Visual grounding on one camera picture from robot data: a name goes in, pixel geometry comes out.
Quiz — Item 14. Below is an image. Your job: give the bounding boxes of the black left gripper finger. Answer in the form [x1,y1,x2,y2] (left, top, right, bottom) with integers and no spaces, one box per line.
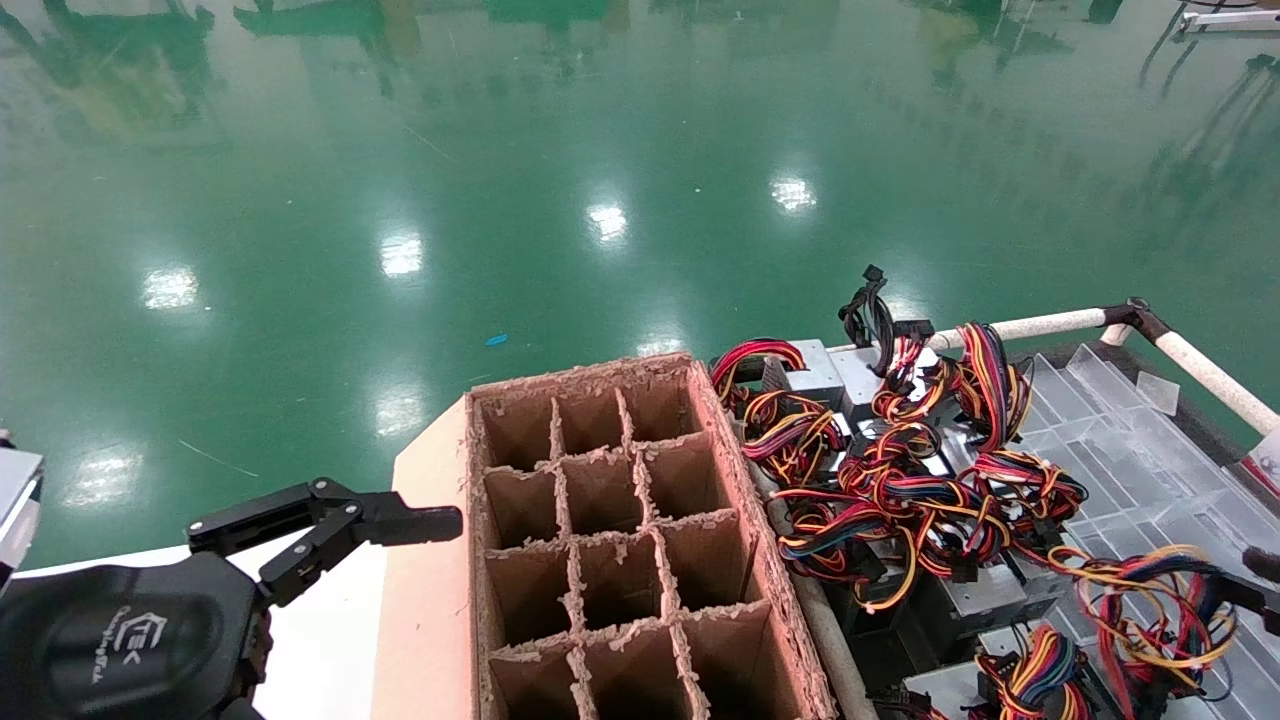
[188,478,465,609]

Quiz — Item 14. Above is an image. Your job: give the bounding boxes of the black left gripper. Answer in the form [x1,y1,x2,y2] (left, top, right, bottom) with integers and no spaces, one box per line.
[0,553,273,720]

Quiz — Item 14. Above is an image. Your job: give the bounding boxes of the brown divided cardboard box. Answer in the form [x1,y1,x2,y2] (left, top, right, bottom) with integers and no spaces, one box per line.
[370,350,843,720]

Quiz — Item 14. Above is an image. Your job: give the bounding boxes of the white label sign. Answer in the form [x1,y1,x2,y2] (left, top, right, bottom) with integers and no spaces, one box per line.
[1243,428,1280,493]

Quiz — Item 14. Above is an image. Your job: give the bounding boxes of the clear plastic divider tray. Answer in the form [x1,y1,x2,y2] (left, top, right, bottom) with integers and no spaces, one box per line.
[1015,343,1280,701]

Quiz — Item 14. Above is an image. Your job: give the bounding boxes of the black pipe corner joint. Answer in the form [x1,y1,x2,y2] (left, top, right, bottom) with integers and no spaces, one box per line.
[1098,296,1173,347]

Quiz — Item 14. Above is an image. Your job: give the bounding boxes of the white metal floor stand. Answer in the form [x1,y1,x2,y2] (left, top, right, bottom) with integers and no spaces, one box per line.
[1178,8,1280,36]

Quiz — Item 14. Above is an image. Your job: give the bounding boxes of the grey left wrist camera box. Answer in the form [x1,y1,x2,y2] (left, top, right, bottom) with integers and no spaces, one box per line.
[0,432,47,591]

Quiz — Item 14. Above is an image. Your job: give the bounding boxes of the white cart rail pipe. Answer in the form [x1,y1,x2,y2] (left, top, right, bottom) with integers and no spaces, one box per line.
[765,470,879,720]
[830,307,1111,354]
[1150,328,1280,438]

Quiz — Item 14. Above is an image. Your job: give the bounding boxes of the power supply with red cables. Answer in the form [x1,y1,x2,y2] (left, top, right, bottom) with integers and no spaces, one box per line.
[710,337,849,413]

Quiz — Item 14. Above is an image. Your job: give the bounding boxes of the power supply with black cables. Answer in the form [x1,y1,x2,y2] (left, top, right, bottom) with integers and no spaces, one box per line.
[838,264,943,421]

